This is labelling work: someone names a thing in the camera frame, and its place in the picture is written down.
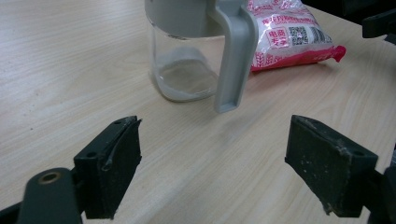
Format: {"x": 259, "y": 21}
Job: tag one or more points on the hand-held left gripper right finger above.
{"x": 327, "y": 168}

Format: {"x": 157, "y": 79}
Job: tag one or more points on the pink and white plastic bag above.
{"x": 289, "y": 18}

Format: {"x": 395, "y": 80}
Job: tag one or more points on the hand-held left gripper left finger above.
{"x": 112, "y": 168}

